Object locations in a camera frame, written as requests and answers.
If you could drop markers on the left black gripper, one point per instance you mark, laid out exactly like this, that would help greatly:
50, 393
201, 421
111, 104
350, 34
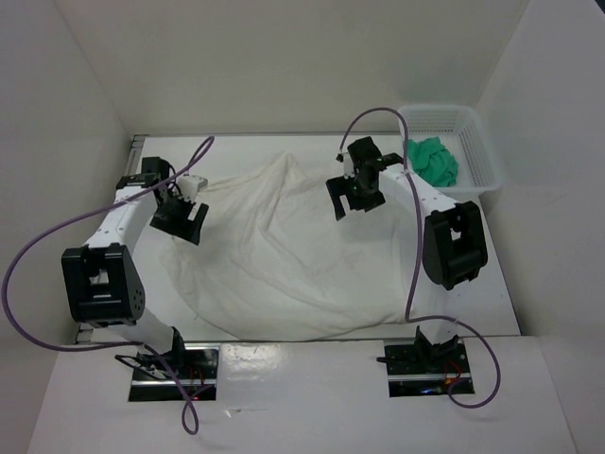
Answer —
180, 228

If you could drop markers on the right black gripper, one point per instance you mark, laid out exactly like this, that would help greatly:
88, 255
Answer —
338, 186

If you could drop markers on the white tank top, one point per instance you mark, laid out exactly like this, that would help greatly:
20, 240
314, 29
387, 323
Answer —
274, 263

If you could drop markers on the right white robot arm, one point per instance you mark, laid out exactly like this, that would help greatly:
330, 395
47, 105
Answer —
450, 240

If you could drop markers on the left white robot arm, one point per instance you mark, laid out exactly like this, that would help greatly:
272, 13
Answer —
103, 286

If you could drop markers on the green tank top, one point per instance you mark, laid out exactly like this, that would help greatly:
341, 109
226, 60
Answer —
433, 162

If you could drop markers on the white plastic basket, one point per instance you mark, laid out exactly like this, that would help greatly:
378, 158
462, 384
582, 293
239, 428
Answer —
461, 131

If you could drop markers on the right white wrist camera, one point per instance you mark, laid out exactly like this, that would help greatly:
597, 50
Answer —
344, 157

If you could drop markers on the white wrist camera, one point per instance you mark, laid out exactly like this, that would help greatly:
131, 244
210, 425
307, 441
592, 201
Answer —
344, 157
191, 185

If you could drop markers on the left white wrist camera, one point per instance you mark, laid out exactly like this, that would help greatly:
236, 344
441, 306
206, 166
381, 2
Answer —
191, 185

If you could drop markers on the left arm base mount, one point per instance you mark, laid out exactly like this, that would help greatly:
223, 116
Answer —
151, 382

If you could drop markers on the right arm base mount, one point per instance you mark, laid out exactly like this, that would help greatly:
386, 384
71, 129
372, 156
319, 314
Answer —
414, 368

